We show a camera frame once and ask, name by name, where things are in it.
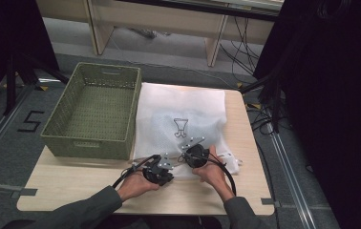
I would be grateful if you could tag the light wooden desk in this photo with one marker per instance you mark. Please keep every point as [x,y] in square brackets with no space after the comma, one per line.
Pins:
[156,19]

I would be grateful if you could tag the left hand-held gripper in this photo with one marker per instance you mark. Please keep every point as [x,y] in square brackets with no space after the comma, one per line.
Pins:
[158,170]

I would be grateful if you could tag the black floor tape digit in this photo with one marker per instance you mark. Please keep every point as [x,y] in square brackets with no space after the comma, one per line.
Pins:
[30,121]

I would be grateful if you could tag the person's dark legs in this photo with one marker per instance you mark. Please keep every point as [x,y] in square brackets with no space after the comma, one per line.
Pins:
[169,222]

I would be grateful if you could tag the white cloth with logo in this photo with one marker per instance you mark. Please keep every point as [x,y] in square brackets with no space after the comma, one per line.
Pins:
[181,101]

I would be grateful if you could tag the grey power strip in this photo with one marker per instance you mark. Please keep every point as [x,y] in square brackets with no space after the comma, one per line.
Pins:
[146,32]

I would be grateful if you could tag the green woven plastic basket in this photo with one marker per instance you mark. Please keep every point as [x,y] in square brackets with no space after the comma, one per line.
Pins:
[100,105]

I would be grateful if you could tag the person's right hand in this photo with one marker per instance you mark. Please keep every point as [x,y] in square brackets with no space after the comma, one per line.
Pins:
[215,178]

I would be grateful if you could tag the black tripod stand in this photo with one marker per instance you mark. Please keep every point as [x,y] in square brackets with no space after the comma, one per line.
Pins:
[11,82]
[275,105]

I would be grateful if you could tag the black curtain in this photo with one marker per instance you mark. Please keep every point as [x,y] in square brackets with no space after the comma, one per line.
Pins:
[6,31]
[334,111]

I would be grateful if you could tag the metal floor rail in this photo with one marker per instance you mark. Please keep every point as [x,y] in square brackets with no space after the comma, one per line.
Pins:
[291,178]
[0,127]

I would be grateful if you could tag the person's left hand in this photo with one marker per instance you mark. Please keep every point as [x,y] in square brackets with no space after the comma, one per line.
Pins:
[135,186]

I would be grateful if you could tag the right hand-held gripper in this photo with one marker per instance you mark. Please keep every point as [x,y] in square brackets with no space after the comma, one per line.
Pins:
[197,156]

